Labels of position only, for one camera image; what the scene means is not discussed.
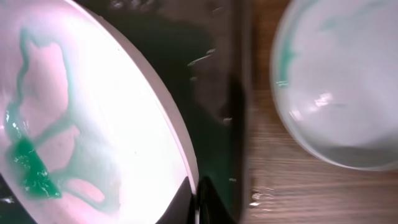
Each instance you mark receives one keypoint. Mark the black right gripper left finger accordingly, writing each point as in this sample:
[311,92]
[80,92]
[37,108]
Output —
[181,209]

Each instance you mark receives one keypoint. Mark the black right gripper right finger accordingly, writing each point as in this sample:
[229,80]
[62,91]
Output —
[212,210]

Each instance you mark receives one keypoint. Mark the white plate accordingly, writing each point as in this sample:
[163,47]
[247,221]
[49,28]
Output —
[334,80]
[89,131]

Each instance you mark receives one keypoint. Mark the large black serving tray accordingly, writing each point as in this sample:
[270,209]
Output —
[192,47]

